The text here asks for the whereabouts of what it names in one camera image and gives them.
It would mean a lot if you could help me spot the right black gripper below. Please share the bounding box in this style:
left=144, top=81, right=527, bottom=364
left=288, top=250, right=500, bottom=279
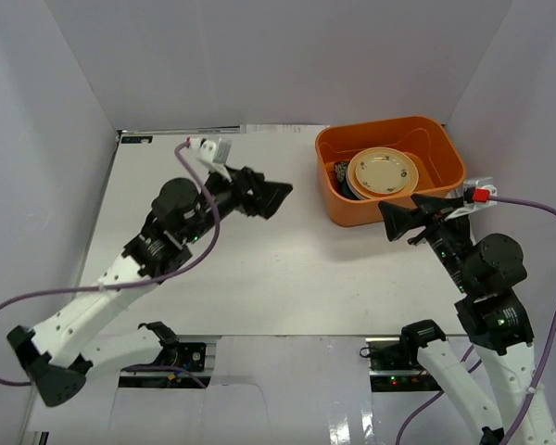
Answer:
left=376, top=193, right=476, bottom=293

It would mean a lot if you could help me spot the small beige patterned plate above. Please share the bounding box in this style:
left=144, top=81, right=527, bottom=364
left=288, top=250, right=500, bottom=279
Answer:
left=346, top=146, right=419, bottom=199

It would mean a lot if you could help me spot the black floral square plate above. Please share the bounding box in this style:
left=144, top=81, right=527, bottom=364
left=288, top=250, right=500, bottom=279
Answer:
left=334, top=161, right=349, bottom=184

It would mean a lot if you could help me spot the yellow round plate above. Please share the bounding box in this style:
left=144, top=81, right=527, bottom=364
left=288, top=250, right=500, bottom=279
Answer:
left=346, top=157, right=419, bottom=199

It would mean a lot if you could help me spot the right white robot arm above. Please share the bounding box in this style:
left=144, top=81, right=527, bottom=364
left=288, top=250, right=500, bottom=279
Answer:
left=379, top=188, right=556, bottom=444

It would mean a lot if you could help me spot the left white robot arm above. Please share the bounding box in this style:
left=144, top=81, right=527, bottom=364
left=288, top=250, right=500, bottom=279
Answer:
left=7, top=167, right=293, bottom=408

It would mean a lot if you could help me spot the orange plastic bin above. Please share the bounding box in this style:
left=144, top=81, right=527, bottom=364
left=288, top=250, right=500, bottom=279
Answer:
left=315, top=116, right=466, bottom=227

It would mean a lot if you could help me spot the white paper sheet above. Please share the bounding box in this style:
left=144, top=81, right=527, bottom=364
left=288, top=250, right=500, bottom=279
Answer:
left=240, top=124, right=328, bottom=134

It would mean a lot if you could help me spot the black label sticker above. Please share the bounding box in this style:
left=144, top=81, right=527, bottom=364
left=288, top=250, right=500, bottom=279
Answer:
left=120, top=135, right=153, bottom=145

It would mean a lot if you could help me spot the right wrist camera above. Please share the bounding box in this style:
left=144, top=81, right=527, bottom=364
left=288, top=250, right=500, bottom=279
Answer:
left=462, top=177, right=497, bottom=209

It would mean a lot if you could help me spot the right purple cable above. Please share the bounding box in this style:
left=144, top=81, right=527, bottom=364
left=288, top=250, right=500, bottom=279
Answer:
left=395, top=194, right=556, bottom=445

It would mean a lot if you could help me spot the purple cable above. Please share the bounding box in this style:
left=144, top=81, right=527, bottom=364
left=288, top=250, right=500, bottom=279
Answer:
left=0, top=141, right=222, bottom=387
left=395, top=194, right=556, bottom=445

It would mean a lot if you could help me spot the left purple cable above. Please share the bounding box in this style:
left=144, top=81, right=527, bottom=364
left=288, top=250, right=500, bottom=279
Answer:
left=0, top=141, right=222, bottom=387

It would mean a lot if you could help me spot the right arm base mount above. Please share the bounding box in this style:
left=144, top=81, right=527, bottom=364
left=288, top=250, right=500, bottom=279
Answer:
left=359, top=337, right=441, bottom=393

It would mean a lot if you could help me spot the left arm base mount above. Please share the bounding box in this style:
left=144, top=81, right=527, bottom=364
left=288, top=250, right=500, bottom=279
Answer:
left=118, top=342, right=210, bottom=389

